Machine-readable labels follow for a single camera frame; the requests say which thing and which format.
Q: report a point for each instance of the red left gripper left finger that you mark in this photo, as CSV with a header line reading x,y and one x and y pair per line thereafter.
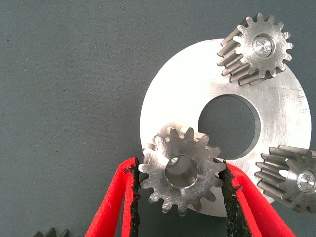
x,y
108,209

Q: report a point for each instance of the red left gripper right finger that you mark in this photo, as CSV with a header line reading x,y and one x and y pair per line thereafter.
x,y
251,209

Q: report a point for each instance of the small steel spur gear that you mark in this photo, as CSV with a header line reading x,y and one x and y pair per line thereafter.
x,y
158,172

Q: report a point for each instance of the large steel bevel gear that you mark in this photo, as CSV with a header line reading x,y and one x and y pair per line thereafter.
x,y
50,233

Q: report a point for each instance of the steel gear on plate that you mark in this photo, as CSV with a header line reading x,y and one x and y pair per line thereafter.
x,y
276,172
249,56

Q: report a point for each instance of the round metal plate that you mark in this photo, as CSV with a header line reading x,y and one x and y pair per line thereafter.
x,y
182,93

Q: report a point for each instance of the dark grey table cloth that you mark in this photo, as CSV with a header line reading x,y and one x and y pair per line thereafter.
x,y
74,74

